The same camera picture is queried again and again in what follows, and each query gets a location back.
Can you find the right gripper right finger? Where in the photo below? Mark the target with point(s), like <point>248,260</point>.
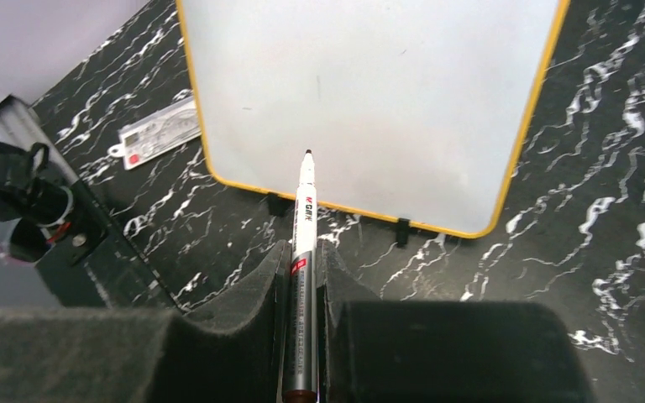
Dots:
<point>440,351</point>

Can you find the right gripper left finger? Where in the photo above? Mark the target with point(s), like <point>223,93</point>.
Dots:
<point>227,350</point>

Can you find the white whiteboard marker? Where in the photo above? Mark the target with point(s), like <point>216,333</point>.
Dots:
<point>300,378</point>

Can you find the yellow framed whiteboard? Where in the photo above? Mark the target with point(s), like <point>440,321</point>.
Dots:
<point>412,110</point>

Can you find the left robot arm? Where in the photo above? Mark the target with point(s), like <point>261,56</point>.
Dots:
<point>49,211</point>

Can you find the flat packaged ruler set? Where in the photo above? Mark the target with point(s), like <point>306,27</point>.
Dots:
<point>160,132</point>

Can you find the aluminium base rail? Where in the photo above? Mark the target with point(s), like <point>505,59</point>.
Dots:
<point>9,103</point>

